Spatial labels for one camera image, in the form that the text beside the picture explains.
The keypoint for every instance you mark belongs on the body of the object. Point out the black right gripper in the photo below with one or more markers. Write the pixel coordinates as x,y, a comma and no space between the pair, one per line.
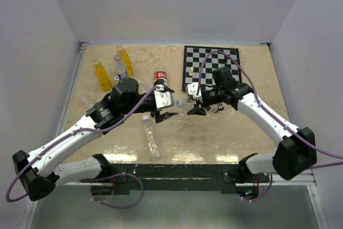
196,110

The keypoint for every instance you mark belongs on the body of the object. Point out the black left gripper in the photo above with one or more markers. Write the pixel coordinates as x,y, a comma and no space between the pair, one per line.
164,116

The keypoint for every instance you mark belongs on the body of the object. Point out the clear bottle white cap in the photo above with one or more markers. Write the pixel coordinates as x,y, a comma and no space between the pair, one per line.
186,105

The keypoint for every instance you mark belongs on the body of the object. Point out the blue cap Pepsi bottle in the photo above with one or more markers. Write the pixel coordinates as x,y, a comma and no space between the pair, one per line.
121,69

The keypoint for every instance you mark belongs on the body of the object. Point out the yellow tea bottle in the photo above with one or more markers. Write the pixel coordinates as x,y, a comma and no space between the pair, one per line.
125,56

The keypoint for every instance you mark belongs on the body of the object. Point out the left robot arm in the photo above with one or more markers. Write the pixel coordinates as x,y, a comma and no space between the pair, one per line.
40,171

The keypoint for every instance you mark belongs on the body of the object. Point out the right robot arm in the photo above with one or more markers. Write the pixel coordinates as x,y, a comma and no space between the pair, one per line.
295,147

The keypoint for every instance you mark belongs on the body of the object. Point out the clear crushed bottle middle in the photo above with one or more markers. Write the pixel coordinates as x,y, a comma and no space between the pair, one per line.
142,86

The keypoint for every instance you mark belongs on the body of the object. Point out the red label clear bottle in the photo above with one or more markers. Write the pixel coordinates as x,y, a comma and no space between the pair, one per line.
160,73

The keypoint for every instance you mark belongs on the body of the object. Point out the long clear crushed bottle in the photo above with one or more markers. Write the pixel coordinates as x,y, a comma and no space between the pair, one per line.
150,138

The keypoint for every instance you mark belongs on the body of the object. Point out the clear bottle far left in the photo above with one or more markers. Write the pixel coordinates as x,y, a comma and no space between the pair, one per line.
87,101

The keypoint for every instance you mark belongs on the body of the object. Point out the cartoon fridge magnet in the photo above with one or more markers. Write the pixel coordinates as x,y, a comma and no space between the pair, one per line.
220,107

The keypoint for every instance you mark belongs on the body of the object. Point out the white chess piece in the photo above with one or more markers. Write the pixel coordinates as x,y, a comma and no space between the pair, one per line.
191,72

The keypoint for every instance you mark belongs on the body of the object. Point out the black white chessboard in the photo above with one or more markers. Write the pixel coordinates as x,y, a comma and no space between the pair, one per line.
193,57

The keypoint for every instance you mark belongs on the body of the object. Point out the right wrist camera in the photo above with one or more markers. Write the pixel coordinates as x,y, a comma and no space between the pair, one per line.
193,91

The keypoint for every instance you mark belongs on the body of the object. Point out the black base frame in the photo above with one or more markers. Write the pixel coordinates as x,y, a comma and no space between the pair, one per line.
176,177

